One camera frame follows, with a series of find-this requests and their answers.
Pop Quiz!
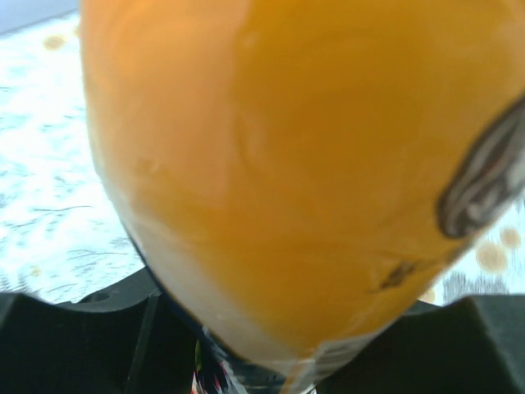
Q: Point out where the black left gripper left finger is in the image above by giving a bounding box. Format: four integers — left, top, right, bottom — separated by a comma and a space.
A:
1, 270, 195, 394

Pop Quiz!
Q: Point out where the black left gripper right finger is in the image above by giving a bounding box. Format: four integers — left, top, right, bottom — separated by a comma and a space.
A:
317, 295, 524, 394

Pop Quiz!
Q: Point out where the orange milk tea bottle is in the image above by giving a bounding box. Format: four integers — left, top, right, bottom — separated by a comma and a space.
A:
80, 1, 524, 393

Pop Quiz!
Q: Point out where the floral table mat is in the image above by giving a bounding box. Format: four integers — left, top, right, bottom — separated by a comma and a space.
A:
1, 1, 524, 305

